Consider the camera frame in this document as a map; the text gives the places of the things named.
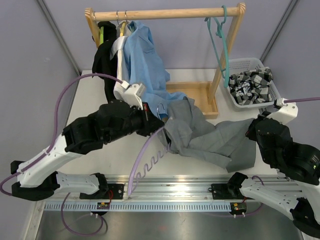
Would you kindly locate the yellow plastic hanger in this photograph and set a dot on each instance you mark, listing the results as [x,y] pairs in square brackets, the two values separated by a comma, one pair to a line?
[121,24]

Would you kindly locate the white slotted cable duct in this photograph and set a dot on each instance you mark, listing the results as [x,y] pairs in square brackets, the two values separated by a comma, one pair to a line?
[139,206]

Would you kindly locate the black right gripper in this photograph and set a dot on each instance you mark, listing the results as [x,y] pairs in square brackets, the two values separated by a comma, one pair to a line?
[250,132]

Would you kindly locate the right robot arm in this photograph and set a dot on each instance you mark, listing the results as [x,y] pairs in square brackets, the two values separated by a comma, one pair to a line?
[299,162]

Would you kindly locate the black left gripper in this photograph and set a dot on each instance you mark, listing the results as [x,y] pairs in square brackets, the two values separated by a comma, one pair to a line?
[150,123]

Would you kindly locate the blue shirt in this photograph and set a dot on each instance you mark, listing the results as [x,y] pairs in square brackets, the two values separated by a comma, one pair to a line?
[145,67]

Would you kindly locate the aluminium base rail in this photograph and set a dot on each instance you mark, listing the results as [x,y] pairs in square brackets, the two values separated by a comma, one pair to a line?
[193,188]

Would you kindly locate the black white checked shirt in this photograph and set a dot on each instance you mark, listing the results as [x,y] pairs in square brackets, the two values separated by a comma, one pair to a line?
[252,86]

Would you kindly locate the grey shirt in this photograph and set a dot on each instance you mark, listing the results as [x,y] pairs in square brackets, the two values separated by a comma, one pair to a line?
[189,134]

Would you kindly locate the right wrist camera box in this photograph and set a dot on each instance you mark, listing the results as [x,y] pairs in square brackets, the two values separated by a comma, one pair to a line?
[286,111]

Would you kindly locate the wooden clothes rack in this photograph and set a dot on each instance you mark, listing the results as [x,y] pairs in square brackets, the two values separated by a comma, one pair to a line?
[203,92]

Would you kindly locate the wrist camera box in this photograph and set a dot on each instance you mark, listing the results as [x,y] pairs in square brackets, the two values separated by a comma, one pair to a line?
[132,94]
[286,111]

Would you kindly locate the green plastic hanger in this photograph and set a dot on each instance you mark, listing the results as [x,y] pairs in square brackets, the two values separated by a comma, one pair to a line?
[98,32]

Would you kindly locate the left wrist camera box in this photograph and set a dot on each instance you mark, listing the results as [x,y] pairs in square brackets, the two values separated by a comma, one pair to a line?
[132,94]

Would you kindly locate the teal plastic hanger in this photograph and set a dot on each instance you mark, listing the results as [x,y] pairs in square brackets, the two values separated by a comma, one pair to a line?
[223,65]

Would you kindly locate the white plastic basket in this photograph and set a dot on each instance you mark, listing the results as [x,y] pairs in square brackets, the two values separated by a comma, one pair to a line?
[239,65]

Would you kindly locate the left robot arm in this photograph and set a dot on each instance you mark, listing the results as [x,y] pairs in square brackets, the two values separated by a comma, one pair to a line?
[39,179]

